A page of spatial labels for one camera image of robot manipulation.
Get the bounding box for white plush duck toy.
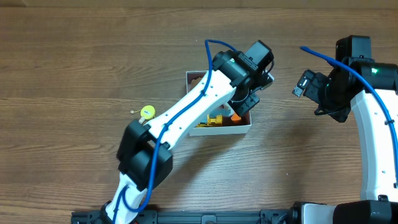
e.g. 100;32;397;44
230;113;242;125

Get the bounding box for yellow toy excavator truck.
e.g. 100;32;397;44
197;108;231;128

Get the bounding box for brown plush bear toy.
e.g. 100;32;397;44
190;77;202;88

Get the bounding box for yellow wooden rattle drum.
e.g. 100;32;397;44
130;105;155;124

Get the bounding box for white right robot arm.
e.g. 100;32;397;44
282;35;397;223

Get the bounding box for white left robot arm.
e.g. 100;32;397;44
101;40;274;223

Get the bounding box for white box pink interior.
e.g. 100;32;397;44
186;71;252;136

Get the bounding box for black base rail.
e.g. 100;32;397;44
70;209;292;224

